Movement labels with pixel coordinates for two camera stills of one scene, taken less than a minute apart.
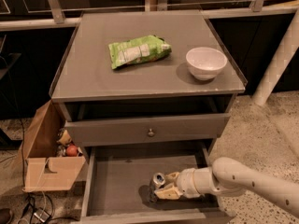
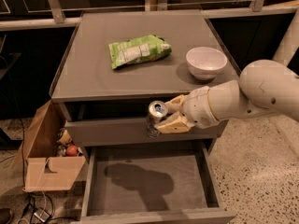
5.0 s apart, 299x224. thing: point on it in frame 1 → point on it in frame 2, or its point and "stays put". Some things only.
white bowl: [205, 63] stays put
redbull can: [157, 181] → [156, 110]
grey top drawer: [101, 132] stays put
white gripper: [186, 182] → [196, 106]
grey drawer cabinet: [146, 92] stays put
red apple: [71, 150] stays put
